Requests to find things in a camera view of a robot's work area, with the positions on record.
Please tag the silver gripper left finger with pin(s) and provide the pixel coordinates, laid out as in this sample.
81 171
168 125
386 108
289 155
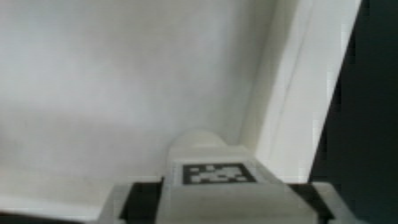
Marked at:
132 204

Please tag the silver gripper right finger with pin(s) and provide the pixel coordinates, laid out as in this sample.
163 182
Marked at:
321 196

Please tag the white table leg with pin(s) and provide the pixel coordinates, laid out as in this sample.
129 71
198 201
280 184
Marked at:
221 189

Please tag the white square table top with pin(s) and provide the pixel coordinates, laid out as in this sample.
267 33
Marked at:
127 70

